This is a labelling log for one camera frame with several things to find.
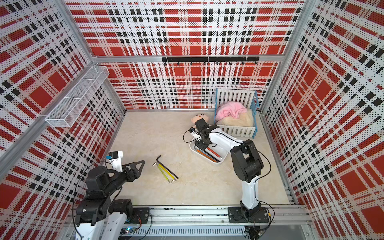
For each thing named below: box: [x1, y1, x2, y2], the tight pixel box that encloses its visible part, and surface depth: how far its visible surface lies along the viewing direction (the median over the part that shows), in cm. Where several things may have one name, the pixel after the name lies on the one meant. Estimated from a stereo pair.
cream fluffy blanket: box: [216, 108, 254, 127], surface depth 104 cm
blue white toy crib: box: [214, 88, 259, 139], surface depth 105 cm
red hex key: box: [206, 147, 223, 160], surface depth 93 cm
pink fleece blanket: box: [215, 101, 248, 122], surface depth 103 cm
